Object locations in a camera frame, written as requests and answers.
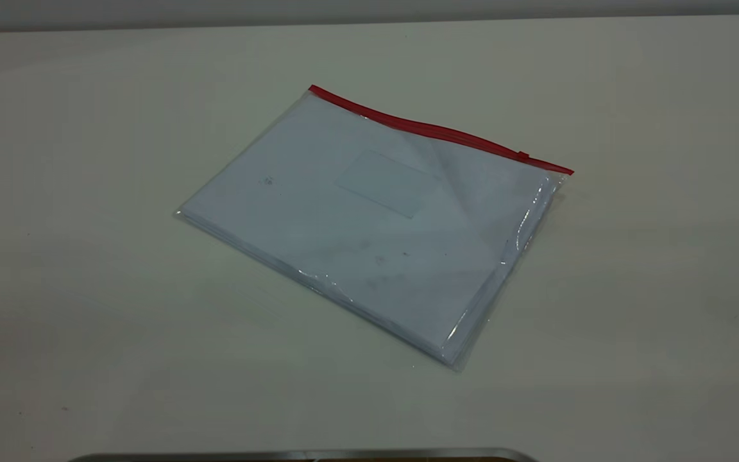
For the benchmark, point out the clear zip bag red zipper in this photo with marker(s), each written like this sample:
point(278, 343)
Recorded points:
point(376, 256)

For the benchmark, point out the silver metal frame edge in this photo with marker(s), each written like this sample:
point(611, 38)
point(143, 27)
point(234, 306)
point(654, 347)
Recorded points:
point(305, 456)

